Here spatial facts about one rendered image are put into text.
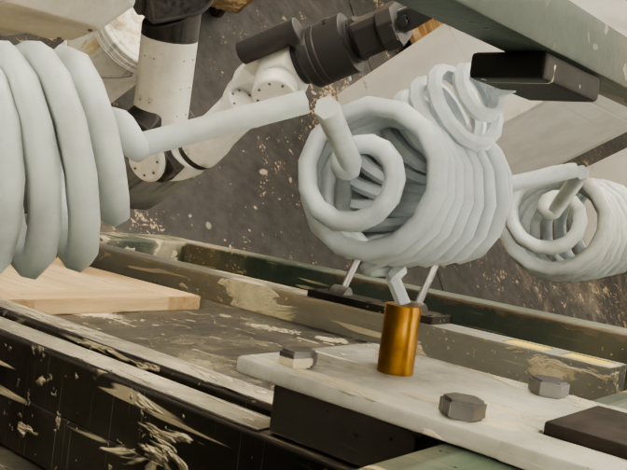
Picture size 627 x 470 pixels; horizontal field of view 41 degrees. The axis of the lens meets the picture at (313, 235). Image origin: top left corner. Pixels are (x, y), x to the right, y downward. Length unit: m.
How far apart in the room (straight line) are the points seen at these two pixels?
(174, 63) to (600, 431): 1.10
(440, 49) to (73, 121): 3.61
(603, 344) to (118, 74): 1.97
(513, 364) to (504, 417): 0.64
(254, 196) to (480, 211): 3.04
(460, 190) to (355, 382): 0.09
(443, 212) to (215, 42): 3.41
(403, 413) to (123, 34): 2.50
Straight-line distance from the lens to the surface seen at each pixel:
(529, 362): 0.96
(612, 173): 6.20
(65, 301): 1.03
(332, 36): 1.18
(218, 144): 1.31
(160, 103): 1.35
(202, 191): 3.17
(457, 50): 3.75
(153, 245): 1.62
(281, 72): 1.20
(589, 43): 0.33
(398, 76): 3.89
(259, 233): 3.29
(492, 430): 0.30
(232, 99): 1.28
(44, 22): 1.25
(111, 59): 2.74
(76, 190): 0.21
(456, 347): 1.00
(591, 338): 1.18
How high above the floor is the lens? 2.05
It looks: 35 degrees down
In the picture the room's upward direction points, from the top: 61 degrees clockwise
